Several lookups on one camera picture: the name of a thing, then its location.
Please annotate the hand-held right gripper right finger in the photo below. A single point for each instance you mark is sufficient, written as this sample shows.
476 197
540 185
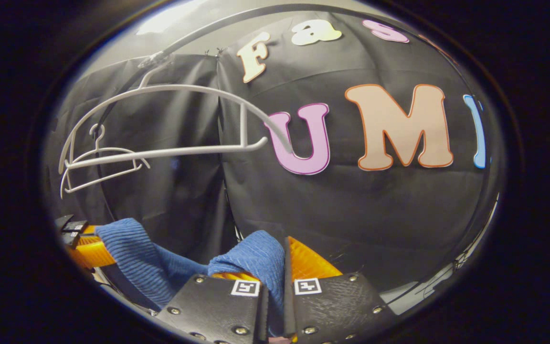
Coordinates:
288 286

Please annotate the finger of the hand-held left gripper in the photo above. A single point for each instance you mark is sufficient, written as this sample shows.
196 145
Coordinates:
74 224
91 251

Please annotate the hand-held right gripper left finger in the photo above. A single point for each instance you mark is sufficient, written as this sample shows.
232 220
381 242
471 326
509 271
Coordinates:
217 310

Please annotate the white plastic hanger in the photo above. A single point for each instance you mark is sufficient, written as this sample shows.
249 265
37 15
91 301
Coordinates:
112 149

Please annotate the white hanger with taped hook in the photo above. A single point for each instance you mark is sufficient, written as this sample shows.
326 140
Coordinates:
244 124

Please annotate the black clothes rack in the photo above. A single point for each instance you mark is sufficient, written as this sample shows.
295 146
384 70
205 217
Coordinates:
191 36

